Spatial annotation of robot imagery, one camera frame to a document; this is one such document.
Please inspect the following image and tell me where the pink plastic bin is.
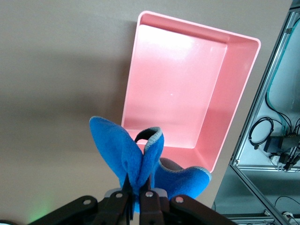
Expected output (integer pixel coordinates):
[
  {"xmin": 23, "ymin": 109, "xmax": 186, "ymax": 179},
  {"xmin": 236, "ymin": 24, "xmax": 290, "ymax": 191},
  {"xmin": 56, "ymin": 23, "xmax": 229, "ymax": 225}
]
[{"xmin": 121, "ymin": 10, "xmax": 262, "ymax": 174}]

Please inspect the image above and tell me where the black power adapter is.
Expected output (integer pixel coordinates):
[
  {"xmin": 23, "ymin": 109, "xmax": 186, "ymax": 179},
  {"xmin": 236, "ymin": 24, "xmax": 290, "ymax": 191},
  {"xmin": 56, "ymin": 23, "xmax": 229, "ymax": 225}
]
[{"xmin": 263, "ymin": 135, "xmax": 285, "ymax": 153}]

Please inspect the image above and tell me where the coiled black cable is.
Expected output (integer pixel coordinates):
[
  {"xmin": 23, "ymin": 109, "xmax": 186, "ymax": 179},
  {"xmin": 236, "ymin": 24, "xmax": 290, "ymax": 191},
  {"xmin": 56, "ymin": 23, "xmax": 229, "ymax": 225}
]
[{"xmin": 248, "ymin": 116, "xmax": 275, "ymax": 149}]

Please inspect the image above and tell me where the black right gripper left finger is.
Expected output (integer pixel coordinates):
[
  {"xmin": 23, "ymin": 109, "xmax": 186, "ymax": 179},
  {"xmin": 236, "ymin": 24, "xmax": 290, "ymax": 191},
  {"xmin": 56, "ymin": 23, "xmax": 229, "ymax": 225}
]
[{"xmin": 30, "ymin": 173, "xmax": 135, "ymax": 225}]

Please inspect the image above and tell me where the blue microfibre cloth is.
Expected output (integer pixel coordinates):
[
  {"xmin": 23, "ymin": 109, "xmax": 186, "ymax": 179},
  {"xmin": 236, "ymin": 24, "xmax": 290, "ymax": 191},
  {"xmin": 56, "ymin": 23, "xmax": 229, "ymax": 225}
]
[{"xmin": 89, "ymin": 116, "xmax": 213, "ymax": 214}]

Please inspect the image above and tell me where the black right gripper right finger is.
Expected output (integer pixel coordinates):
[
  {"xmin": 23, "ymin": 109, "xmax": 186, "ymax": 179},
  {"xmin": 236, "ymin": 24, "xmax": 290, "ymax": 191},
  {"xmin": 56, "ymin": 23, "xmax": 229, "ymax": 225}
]
[{"xmin": 139, "ymin": 176, "xmax": 237, "ymax": 225}]

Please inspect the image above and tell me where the aluminium extrusion frame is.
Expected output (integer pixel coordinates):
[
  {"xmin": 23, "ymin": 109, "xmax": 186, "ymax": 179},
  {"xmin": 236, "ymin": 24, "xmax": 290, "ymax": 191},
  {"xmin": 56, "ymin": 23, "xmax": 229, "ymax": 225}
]
[{"xmin": 212, "ymin": 0, "xmax": 300, "ymax": 225}]

